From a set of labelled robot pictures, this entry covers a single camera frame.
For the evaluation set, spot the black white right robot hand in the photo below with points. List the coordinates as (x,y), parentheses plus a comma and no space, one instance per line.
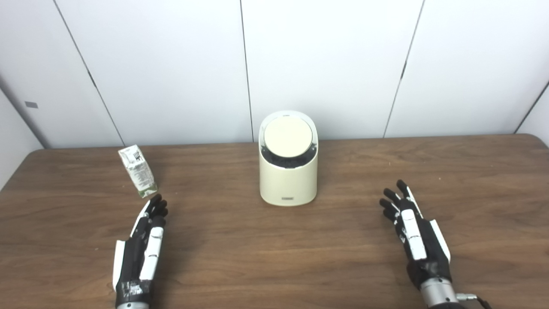
(429,257)

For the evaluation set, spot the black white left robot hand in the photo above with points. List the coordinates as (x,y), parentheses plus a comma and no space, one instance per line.
(133,257)

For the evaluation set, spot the white green milk carton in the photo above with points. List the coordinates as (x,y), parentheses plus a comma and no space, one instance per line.
(139,171)

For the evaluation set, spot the cream-colored round bin lid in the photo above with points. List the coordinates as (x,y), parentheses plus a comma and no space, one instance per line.
(287,137)

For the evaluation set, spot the small grey wall plate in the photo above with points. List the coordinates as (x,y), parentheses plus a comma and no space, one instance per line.
(31,104)

